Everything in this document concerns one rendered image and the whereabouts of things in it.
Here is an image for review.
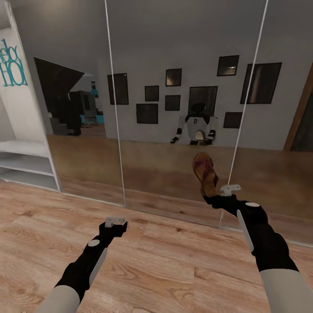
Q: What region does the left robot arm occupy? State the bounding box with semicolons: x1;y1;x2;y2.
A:
32;217;127;313

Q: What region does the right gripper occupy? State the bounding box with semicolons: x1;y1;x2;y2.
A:
203;194;236;213

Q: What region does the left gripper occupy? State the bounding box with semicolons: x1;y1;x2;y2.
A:
99;221;127;241

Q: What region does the sandal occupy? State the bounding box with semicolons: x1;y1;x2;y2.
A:
193;152;219;197

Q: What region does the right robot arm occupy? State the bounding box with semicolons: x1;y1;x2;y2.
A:
203;185;313;313

